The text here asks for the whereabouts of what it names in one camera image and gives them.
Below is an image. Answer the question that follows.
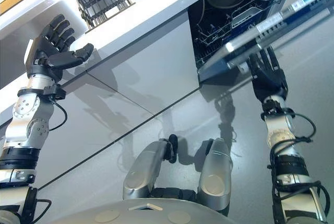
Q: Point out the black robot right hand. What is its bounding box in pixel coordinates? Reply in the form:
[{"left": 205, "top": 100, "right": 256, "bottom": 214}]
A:
[{"left": 247, "top": 46, "right": 289, "bottom": 102}]

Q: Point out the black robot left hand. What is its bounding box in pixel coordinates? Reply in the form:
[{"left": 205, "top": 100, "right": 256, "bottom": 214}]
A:
[{"left": 24, "top": 14, "right": 95, "bottom": 82}]

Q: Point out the dishwasher door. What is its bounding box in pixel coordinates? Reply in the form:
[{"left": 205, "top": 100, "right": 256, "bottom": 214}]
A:
[{"left": 197, "top": 0, "right": 334, "bottom": 85}]

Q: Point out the built-in dishwasher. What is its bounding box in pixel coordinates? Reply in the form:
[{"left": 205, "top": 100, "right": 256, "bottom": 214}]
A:
[{"left": 187, "top": 0, "right": 300, "bottom": 85}]

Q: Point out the white kitchen sink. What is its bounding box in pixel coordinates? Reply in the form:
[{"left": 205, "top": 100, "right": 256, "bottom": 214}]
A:
[{"left": 0, "top": 0, "right": 88, "bottom": 42}]

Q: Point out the grey cutlery basket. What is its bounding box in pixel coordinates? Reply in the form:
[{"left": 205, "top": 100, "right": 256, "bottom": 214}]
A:
[{"left": 230, "top": 6, "right": 262, "bottom": 29}]

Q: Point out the grey cabinet drawer front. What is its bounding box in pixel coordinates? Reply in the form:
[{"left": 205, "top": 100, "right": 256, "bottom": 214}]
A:
[
  {"left": 60, "top": 19, "right": 202, "bottom": 117},
  {"left": 0, "top": 74, "right": 156, "bottom": 183}
]

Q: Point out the silver robot right leg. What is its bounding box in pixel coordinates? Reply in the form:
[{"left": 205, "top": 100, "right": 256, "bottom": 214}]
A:
[{"left": 194, "top": 137, "right": 233, "bottom": 212}]

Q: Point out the silver robot torso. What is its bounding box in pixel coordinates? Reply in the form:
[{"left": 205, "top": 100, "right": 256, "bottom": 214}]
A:
[{"left": 48, "top": 197, "right": 237, "bottom": 224}]

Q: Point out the wire dishwasher rack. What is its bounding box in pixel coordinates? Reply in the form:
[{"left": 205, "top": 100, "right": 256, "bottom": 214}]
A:
[{"left": 195, "top": 0, "right": 289, "bottom": 69}]

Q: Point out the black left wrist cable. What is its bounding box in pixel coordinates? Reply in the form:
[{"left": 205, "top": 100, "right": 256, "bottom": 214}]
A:
[{"left": 47, "top": 98, "right": 68, "bottom": 132}]

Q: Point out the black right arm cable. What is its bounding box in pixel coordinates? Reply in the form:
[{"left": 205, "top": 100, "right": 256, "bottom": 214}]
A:
[{"left": 266, "top": 113, "right": 331, "bottom": 224}]

